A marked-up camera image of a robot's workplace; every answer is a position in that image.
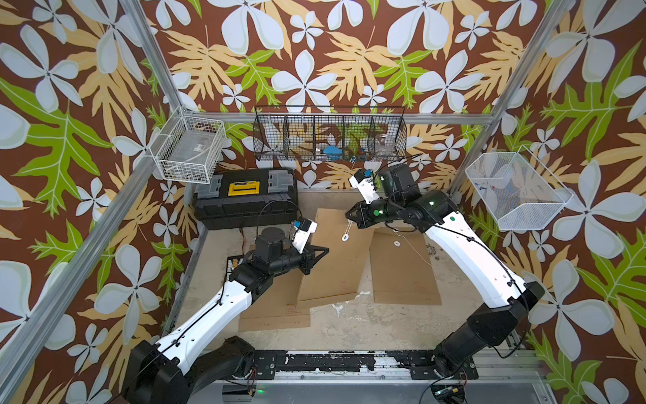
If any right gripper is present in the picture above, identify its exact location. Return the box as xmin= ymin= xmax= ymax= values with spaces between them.
xmin=343 ymin=199 xmax=405 ymax=229

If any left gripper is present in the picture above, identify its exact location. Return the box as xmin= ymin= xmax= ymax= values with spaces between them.
xmin=267 ymin=241 xmax=327 ymax=276

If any brown kraft file bag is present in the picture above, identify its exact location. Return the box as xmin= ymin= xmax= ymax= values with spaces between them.
xmin=238 ymin=270 xmax=311 ymax=332

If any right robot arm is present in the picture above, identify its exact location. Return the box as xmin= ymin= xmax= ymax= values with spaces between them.
xmin=346 ymin=164 xmax=545 ymax=378

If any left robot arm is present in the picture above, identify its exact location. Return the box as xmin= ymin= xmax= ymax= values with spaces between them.
xmin=119 ymin=219 xmax=329 ymax=403

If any blue object in basket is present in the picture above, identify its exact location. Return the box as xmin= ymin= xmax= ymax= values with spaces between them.
xmin=323 ymin=146 xmax=343 ymax=162

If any black toolbox yellow latch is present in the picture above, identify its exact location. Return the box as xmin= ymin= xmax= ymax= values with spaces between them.
xmin=192 ymin=168 xmax=301 ymax=231

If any white mesh basket right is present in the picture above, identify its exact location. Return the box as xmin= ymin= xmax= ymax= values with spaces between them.
xmin=466 ymin=146 xmax=574 ymax=232

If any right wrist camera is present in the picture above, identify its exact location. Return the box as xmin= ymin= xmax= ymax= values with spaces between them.
xmin=349 ymin=168 xmax=380 ymax=204

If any black wire basket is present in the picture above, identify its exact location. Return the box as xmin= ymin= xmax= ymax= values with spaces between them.
xmin=252 ymin=105 xmax=408 ymax=162

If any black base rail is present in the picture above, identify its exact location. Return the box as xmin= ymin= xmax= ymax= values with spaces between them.
xmin=251 ymin=349 xmax=479 ymax=380

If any white wire basket left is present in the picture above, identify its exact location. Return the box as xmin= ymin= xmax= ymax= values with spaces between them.
xmin=150 ymin=108 xmax=227 ymax=184

